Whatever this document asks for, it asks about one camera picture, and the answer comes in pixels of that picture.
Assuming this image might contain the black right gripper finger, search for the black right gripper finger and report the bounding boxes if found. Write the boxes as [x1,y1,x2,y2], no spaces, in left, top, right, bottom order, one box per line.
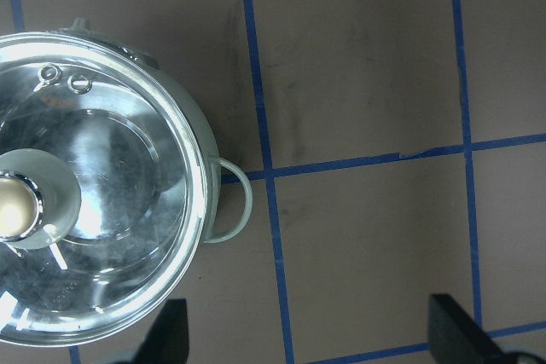
[427,294,506,364]

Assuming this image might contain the glass pot lid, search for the glass pot lid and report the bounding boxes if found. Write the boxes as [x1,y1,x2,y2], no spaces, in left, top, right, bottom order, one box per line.
[1,32,210,347]

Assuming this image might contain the pale green electric pot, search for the pale green electric pot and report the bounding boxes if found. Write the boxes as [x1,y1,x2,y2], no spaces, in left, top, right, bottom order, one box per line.
[57,16,253,245]

